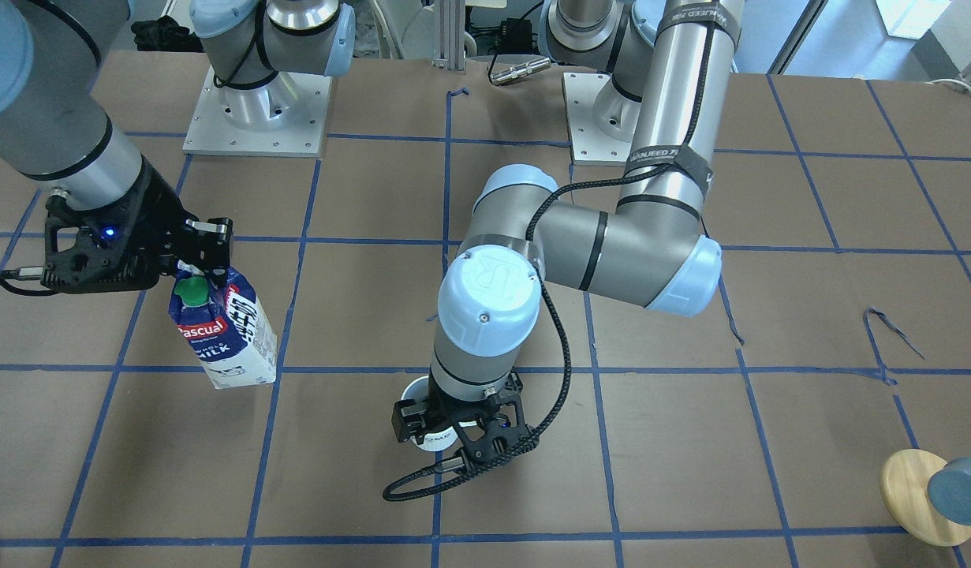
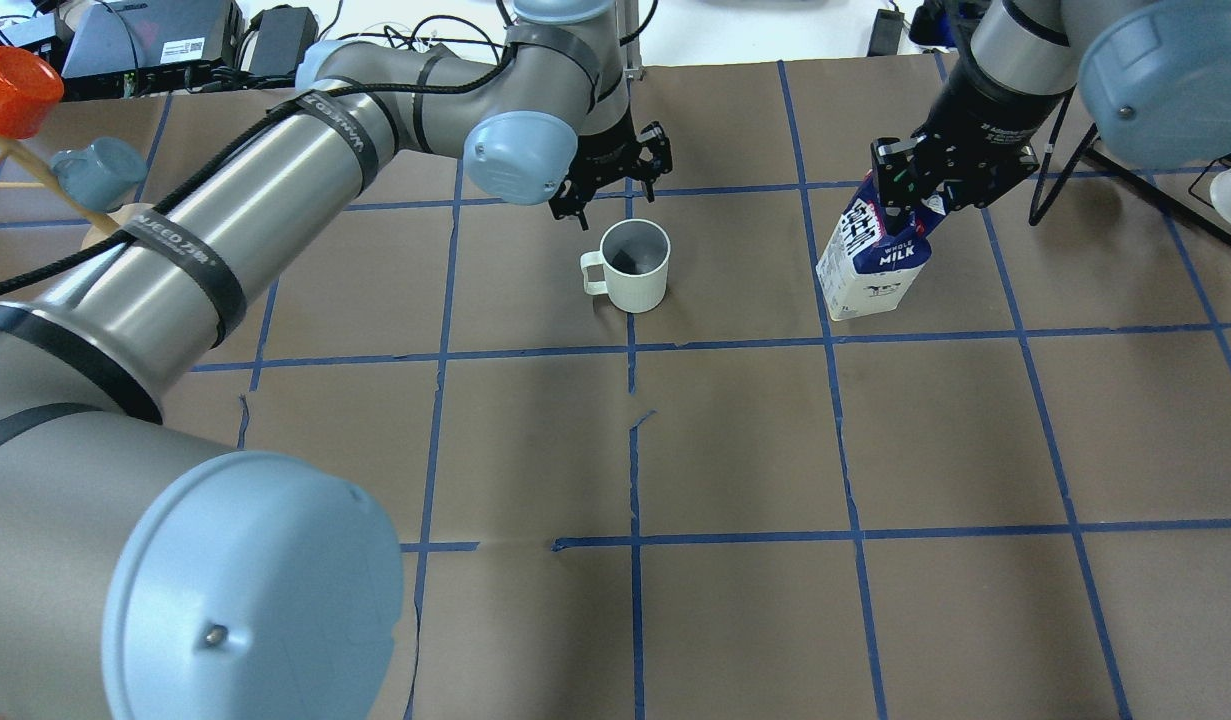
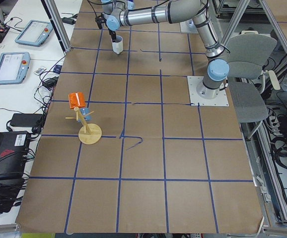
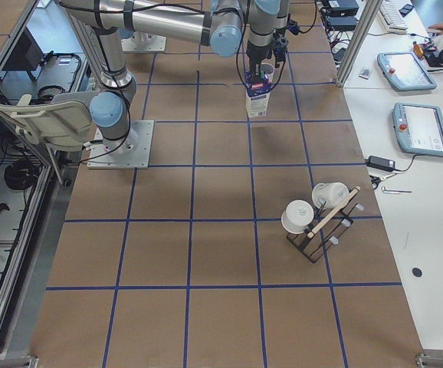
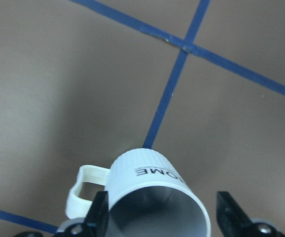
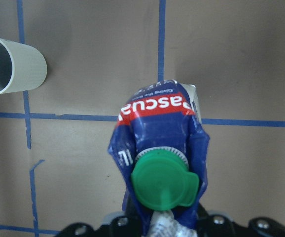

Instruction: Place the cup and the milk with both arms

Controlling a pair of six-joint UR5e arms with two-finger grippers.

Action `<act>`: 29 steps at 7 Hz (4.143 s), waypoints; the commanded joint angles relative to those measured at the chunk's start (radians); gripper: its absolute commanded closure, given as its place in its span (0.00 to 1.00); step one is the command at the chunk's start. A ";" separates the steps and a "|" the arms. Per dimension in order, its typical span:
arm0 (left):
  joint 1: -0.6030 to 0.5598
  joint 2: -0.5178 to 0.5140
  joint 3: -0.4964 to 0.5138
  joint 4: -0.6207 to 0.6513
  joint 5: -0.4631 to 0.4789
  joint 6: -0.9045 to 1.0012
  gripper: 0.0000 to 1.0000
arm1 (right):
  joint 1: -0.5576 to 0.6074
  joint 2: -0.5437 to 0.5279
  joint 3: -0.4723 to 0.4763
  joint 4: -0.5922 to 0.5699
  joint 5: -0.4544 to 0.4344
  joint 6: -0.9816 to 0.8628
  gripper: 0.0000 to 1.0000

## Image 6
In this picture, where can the white ceramic mug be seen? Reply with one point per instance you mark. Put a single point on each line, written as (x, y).
(22, 67)

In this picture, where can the blue white milk carton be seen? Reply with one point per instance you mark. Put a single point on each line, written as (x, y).
(160, 148)

